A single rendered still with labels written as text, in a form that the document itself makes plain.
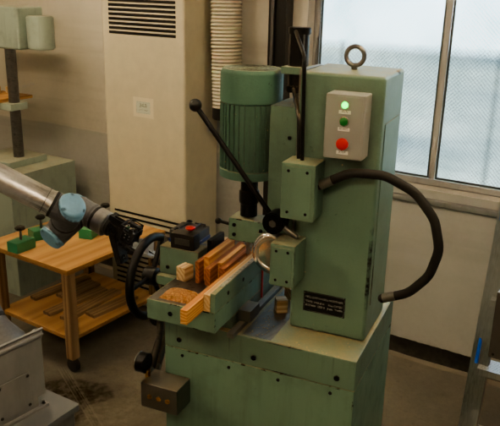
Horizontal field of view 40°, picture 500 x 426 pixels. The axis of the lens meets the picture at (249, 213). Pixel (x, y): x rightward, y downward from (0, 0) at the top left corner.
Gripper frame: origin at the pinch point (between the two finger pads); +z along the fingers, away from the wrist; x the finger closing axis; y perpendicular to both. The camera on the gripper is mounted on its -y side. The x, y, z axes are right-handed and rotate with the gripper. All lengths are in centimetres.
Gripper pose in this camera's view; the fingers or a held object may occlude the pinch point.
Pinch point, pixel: (153, 257)
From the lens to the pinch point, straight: 241.8
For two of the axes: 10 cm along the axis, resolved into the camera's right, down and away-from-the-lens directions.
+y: 3.3, -8.4, -4.3
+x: 4.0, -2.8, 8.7
